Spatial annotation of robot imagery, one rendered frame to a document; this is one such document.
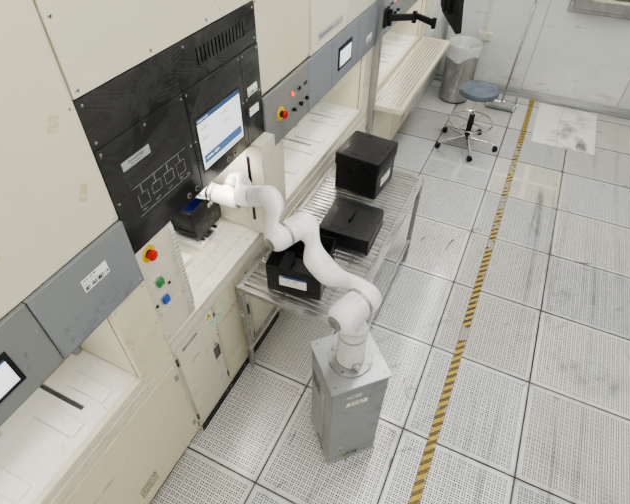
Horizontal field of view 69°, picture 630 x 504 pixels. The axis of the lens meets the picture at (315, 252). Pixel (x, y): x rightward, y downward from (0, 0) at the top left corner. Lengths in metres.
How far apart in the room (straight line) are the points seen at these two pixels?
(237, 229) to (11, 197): 1.38
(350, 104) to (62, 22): 2.49
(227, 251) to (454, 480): 1.66
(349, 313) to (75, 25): 1.18
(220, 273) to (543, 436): 1.97
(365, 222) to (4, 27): 1.81
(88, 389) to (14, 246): 0.86
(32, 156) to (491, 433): 2.52
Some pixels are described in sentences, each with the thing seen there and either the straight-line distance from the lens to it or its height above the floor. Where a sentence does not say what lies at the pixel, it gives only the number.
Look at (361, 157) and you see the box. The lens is 2.72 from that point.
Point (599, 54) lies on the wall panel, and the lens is 5.93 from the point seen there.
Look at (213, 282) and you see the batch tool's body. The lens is 2.22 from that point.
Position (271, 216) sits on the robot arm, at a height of 1.36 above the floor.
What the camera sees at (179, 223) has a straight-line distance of 2.31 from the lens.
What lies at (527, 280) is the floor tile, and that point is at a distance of 3.69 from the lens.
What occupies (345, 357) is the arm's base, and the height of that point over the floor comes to 0.85.
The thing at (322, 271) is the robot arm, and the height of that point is 1.23.
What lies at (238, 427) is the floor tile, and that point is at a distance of 2.77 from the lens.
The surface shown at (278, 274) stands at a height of 0.89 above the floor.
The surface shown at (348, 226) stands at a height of 0.86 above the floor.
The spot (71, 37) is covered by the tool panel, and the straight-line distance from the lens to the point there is 1.34.
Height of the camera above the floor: 2.51
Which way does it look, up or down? 45 degrees down
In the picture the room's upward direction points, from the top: 1 degrees clockwise
